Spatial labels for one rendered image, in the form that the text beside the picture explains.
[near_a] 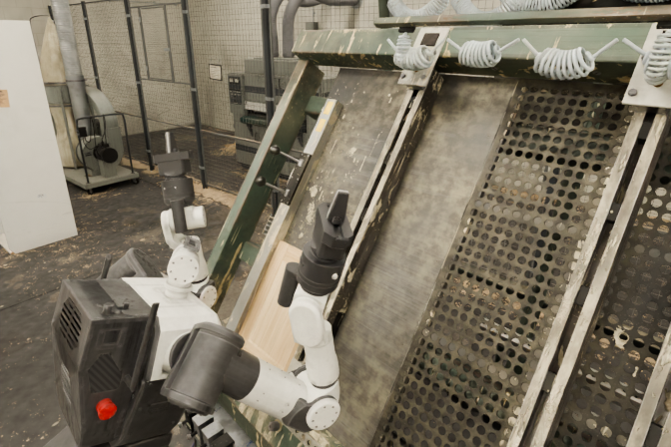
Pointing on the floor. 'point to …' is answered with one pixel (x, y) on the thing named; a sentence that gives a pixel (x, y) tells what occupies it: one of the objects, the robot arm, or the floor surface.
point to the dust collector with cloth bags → (82, 123)
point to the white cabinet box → (28, 150)
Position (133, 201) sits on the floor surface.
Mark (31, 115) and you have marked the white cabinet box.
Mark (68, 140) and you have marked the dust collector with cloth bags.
